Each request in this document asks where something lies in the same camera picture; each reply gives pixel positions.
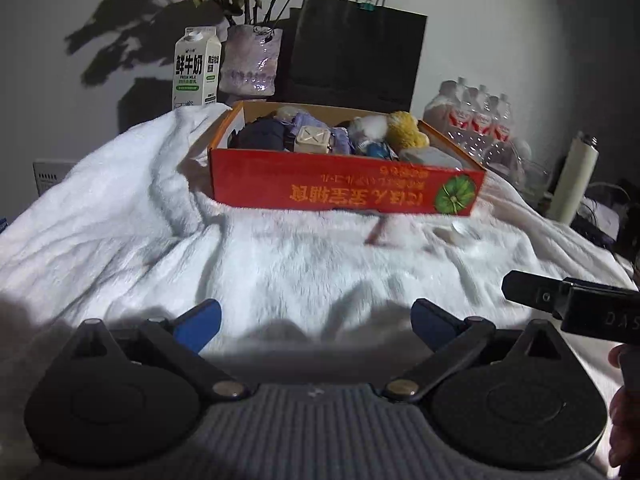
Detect clear glass bowl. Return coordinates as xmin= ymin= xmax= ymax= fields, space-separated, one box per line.
xmin=489 ymin=138 xmax=551 ymax=208

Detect white power strip and cables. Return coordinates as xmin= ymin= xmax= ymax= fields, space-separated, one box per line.
xmin=572 ymin=179 xmax=640 ymax=261

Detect yellow plush toy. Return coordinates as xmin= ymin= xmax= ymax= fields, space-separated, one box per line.
xmin=385 ymin=112 xmax=430 ymax=154

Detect person's hand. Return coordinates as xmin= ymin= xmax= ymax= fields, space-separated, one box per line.
xmin=608 ymin=344 xmax=639 ymax=478

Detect purple glass vase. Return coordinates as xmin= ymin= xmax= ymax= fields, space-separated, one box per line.
xmin=219 ymin=25 xmax=282 ymax=98

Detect teal binder clip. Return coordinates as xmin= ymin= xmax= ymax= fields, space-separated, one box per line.
xmin=360 ymin=0 xmax=375 ymax=11

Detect white travel plug adapter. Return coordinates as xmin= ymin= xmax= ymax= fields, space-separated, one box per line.
xmin=294 ymin=126 xmax=333 ymax=154

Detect white fluffy blanket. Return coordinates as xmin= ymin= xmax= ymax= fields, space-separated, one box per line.
xmin=0 ymin=102 xmax=640 ymax=461

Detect white box at left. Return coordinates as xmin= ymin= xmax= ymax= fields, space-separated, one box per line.
xmin=32 ymin=158 xmax=77 ymax=196

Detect red cardboard box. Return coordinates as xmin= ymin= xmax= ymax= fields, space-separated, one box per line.
xmin=207 ymin=101 xmax=485 ymax=216

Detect navy blue pouch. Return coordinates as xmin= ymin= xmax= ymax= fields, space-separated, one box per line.
xmin=228 ymin=117 xmax=288 ymax=152

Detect white plush toy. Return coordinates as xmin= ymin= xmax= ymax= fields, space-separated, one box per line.
xmin=348 ymin=115 xmax=388 ymax=148

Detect pack of water bottles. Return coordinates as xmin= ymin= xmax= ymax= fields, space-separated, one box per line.
xmin=423 ymin=77 xmax=513 ymax=166

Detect cream thermos bottle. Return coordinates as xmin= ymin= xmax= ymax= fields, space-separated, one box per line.
xmin=547 ymin=131 xmax=599 ymax=226

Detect white milk carton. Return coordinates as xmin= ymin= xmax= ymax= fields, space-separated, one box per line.
xmin=171 ymin=26 xmax=222 ymax=110

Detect black paper shopping bag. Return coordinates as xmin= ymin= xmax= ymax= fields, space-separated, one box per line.
xmin=272 ymin=0 xmax=427 ymax=113

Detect white lotion bottle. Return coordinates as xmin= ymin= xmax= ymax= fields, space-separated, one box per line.
xmin=399 ymin=146 xmax=472 ymax=170

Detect purple knitted cloth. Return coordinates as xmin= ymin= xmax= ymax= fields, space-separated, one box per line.
xmin=290 ymin=112 xmax=352 ymax=155

